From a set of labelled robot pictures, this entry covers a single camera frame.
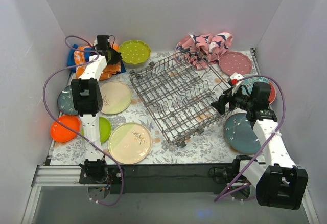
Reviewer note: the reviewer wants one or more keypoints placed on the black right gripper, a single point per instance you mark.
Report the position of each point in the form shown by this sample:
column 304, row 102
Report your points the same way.
column 227, row 101

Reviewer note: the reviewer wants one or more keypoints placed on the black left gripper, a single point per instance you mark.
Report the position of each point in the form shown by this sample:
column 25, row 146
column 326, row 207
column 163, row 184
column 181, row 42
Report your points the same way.
column 114, row 56

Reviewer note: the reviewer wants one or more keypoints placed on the green polka dot plate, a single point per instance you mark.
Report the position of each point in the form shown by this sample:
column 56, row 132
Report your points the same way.
column 134, row 52

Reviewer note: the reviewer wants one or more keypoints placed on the dark blue floral plate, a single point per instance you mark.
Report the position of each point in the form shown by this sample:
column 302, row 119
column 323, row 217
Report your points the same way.
column 65, row 102
column 240, row 136

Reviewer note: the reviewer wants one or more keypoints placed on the plain lime green plate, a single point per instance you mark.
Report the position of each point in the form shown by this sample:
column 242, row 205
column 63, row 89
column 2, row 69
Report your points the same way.
column 104, row 129

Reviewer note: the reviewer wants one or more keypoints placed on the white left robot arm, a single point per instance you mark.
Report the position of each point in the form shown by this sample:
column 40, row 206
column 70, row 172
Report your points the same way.
column 88, row 102

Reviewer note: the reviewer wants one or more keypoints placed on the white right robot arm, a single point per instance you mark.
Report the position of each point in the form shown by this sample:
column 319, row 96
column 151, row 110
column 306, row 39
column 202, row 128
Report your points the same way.
column 281, row 184

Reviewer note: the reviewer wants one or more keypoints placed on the orange white patterned cloth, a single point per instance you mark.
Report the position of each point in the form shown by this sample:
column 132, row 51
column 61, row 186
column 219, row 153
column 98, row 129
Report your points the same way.
column 109, row 71

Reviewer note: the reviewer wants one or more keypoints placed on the red teal floral plate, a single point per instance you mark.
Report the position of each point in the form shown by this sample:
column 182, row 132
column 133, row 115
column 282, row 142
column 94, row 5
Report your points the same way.
column 249, row 85

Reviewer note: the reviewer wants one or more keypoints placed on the cream green plate upper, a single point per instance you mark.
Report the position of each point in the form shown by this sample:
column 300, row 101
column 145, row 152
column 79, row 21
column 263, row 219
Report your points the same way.
column 116, row 97

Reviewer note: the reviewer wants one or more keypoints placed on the cream green plate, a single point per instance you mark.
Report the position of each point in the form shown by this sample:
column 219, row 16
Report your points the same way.
column 130, row 143
column 116, row 97

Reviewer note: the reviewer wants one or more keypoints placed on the pink polka dot plate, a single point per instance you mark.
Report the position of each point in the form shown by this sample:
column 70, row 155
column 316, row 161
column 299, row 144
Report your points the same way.
column 235, row 62

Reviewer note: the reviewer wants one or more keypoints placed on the blue folded towel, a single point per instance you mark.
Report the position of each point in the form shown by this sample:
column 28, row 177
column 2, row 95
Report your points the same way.
column 70, row 61

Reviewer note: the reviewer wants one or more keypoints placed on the floral patterned table mat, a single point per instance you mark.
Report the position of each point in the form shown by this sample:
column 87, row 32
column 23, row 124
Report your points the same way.
column 209, row 147

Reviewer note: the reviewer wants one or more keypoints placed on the pink navy patterned cloth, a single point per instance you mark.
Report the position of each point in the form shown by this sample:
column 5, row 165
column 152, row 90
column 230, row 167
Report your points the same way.
column 202, row 50

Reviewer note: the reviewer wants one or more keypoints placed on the cream green plate lower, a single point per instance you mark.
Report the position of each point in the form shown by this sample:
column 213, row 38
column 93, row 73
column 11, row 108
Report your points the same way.
column 130, row 143

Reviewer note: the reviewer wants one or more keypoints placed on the orange plastic plate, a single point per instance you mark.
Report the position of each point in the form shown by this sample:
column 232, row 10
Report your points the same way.
column 61, row 134

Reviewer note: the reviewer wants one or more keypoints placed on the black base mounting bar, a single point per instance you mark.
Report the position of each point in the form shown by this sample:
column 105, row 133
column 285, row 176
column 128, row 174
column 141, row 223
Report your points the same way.
column 165, row 178

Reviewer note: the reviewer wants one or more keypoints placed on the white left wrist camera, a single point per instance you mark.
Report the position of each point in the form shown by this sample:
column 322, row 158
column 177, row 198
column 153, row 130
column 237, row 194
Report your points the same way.
column 94, row 58

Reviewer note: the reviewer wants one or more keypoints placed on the grey wire dish rack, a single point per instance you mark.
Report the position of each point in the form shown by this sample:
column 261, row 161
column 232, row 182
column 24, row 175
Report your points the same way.
column 177, row 91

